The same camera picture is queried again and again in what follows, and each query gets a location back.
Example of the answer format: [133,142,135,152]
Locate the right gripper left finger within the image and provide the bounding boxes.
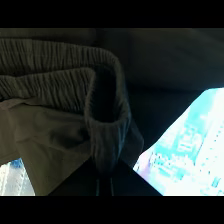
[49,158,112,197]

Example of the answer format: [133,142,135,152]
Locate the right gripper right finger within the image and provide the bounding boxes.
[111,159,163,197]

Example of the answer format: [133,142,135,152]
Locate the dark green pants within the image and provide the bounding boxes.
[0,27,224,197]

